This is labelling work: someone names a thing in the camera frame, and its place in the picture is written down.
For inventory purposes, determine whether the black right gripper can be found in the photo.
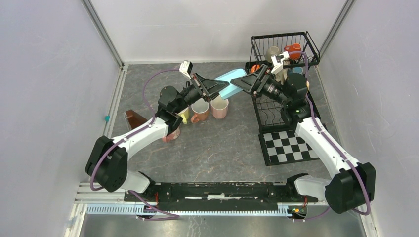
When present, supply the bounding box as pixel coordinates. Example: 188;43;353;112
231;64;290;107

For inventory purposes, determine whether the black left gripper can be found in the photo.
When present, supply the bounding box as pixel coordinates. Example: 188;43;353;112
173;71;229;114

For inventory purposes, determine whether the light blue hexagonal mug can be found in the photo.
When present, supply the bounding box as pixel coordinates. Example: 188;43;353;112
215;69;246;100

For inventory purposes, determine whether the light pink hexagonal mug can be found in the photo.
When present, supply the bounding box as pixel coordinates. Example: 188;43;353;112
210;96;229;119

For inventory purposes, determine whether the salmon floral mug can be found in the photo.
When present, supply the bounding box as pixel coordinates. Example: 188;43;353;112
190;99;210;123

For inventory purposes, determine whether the pink patterned mug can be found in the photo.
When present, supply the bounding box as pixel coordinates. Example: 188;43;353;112
162;127;180;143

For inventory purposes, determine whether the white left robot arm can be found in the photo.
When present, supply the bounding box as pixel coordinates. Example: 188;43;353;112
85;74;230;201

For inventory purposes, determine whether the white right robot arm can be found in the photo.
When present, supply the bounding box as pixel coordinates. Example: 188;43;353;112
230;65;376;215

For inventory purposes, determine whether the orange ribbed mug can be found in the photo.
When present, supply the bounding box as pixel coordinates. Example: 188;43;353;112
250;64;261;74

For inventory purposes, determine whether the cream floral mug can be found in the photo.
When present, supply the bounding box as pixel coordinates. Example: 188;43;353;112
275;68;289;85

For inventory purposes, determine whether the pale yellow mug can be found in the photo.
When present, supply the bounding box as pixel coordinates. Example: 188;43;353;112
178;107;190;124

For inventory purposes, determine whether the beige grey mug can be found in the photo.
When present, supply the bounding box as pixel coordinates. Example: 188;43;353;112
264;46;281;63

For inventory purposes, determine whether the teal blue mug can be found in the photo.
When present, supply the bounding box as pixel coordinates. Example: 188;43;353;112
292;67;304;74

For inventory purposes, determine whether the small orange cup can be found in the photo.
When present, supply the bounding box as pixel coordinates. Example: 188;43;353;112
284;43;301;61

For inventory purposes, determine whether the checkerboard calibration board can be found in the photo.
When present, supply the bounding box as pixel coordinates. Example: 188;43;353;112
258;131;320;166

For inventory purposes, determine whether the brown wedge block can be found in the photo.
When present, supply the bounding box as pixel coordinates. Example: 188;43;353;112
124;110;148;130

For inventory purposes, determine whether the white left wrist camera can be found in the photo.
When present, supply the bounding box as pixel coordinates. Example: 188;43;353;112
179;60;193;79

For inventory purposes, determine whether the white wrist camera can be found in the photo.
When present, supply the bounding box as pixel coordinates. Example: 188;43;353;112
179;60;193;79
271;51;290;75

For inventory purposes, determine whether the black wire dish rack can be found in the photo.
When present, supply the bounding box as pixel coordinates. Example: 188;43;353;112
245;31;320;133

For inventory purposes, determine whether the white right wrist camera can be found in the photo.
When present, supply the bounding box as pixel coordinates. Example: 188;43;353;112
271;51;290;75

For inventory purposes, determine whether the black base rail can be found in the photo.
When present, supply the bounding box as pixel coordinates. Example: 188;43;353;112
140;182;318;211

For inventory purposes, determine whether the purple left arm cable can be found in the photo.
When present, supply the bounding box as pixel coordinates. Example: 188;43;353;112
89;69;182;221

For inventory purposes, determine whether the aluminium slotted rail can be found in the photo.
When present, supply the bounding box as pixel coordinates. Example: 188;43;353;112
85;203;292;217

